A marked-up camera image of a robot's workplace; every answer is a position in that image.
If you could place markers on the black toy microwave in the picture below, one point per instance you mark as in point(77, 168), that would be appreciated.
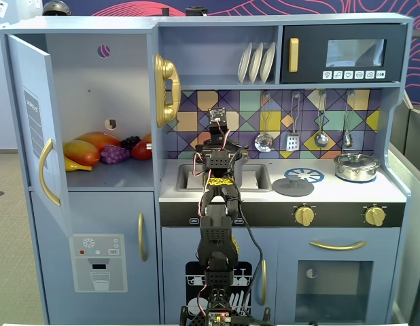
point(312, 54)

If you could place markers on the blue wooden toy kitchen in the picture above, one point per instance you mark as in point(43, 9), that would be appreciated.
point(213, 47)

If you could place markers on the white wall socket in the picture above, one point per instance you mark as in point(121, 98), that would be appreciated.
point(0, 7)

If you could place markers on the grey pot lid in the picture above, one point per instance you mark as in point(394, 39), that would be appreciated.
point(293, 187)

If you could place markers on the blue dishwasher print door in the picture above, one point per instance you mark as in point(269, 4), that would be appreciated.
point(176, 244)

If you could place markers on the steel toy skimmer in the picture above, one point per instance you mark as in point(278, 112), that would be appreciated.
point(264, 142)

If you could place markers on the steel toy ladle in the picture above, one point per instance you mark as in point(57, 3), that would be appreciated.
point(321, 139)

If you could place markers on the small black block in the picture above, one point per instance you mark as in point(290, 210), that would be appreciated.
point(165, 11)

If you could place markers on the yellow toy banana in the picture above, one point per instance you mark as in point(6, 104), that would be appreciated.
point(77, 167)

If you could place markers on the blue shopping list cabinet door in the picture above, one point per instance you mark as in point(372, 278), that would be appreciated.
point(30, 85)

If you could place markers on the gold toy telephone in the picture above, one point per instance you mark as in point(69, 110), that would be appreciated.
point(166, 88)

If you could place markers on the blue door with dispenser print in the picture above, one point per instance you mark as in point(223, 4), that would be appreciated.
point(94, 210)

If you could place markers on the steel slotted toy spatula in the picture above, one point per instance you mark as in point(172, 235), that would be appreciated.
point(293, 142)

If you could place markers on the black helmet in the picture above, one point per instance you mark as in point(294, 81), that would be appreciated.
point(56, 7)

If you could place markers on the robot controller circuit board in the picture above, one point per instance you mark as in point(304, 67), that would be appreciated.
point(219, 319)

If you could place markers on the red orange toy fruit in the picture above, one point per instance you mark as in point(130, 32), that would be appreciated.
point(141, 152)

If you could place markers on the purple toy grapes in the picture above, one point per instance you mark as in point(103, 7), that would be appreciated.
point(115, 154)

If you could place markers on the plump orange red toy mango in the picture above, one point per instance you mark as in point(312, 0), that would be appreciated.
point(81, 153)

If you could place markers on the dark toy grapes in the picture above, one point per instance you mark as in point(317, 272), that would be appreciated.
point(131, 142)

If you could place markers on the white toy plate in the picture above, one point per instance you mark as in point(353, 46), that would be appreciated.
point(256, 62)
point(267, 62)
point(244, 62)

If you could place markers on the grey toy sink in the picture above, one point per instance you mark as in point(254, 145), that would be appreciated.
point(188, 178)

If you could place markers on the gold stove knob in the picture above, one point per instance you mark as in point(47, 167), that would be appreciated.
point(375, 216)
point(305, 216)

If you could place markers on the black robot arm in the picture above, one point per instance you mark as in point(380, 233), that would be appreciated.
point(215, 237)

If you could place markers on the steel toy pot with lid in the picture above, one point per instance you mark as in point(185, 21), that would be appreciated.
point(356, 168)

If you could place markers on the long orange red toy mango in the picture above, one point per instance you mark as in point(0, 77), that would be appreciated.
point(101, 139)

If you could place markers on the hanging metal whisk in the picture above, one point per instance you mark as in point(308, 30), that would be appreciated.
point(348, 138)

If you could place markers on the small wrist camera board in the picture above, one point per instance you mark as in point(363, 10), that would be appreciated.
point(217, 115)

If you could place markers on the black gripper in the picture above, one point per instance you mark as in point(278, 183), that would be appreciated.
point(215, 147)

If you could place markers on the blue oven door with window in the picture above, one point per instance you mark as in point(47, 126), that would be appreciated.
point(288, 244)

